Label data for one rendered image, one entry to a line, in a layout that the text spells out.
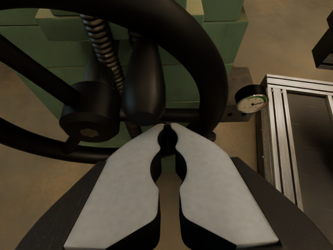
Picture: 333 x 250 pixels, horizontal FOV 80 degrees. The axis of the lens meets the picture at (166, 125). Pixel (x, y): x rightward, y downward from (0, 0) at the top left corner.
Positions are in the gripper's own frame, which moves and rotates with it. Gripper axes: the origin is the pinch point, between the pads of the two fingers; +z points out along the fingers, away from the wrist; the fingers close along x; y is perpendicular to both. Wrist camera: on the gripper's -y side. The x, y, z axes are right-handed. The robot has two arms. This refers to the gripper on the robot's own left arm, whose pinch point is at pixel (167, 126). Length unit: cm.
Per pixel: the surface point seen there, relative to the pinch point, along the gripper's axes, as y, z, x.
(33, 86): 7.1, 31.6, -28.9
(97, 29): -4.9, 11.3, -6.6
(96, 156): 13.3, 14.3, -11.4
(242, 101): 10.0, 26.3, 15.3
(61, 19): -5.9, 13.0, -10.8
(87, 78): -0.1, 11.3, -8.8
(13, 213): 72, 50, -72
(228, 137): 55, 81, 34
